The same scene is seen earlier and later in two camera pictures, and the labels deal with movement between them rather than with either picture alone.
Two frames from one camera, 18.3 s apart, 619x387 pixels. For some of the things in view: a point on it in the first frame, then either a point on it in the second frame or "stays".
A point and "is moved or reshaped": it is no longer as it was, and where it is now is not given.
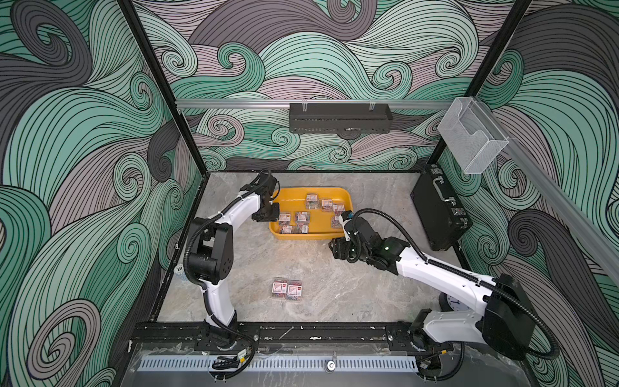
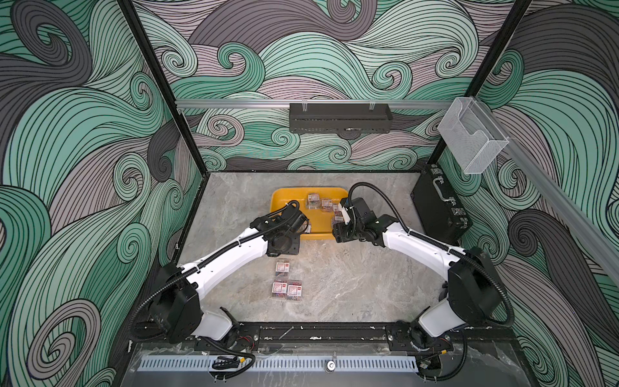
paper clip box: (284, 218) is moved or reshaped
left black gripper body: (272, 214) to (291, 245)
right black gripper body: (346, 249) to (347, 232)
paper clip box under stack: (326, 205) stays
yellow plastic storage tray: (310, 213) stays
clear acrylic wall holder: (470, 133) stays
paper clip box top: (312, 201) stays
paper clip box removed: (280, 287) stays
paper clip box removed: (294, 289) stays
